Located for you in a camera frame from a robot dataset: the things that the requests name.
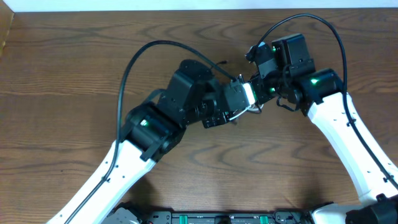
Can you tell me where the white cable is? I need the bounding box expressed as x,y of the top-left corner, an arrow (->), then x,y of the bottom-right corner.
228,104 -> 264,121

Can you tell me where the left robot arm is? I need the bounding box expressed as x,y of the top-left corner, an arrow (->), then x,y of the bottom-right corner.
49,60 -> 229,223

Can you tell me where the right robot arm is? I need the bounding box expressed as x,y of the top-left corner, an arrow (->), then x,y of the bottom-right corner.
246,34 -> 397,223

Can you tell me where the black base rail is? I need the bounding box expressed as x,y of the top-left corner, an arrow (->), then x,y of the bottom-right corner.
102,202 -> 313,224

